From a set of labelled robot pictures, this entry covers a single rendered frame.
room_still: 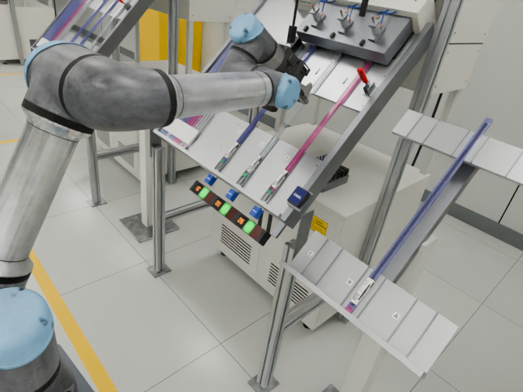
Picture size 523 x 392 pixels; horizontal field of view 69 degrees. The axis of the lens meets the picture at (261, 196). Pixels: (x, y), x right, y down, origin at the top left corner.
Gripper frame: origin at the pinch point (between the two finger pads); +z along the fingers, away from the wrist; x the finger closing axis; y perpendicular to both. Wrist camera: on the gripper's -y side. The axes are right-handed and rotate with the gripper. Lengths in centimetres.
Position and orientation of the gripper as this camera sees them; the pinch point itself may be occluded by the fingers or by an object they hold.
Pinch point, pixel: (301, 102)
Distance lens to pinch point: 121.8
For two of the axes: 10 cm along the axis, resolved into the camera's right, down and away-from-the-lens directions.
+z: 5.3, 2.7, 8.1
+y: 5.2, -8.5, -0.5
